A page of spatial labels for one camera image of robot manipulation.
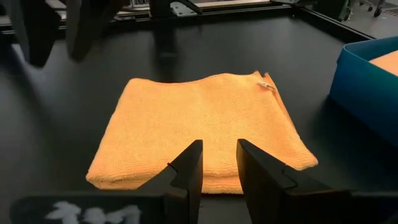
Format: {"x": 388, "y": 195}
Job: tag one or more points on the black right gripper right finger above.
{"x": 264, "y": 186}

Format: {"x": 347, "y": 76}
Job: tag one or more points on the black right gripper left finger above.
{"x": 186, "y": 174}

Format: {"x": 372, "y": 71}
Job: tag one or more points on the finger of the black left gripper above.
{"x": 84, "y": 28}
{"x": 40, "y": 34}

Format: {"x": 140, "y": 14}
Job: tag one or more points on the orange microfiber towel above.
{"x": 192, "y": 124}
{"x": 387, "y": 62}

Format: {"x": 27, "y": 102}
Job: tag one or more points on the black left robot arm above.
{"x": 160, "y": 7}

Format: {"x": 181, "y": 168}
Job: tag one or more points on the teal plastic bin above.
{"x": 363, "y": 93}

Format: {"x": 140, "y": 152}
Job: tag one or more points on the light wooden table board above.
{"x": 233, "y": 3}

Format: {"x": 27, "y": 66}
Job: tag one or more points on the black chair caster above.
{"x": 377, "y": 12}

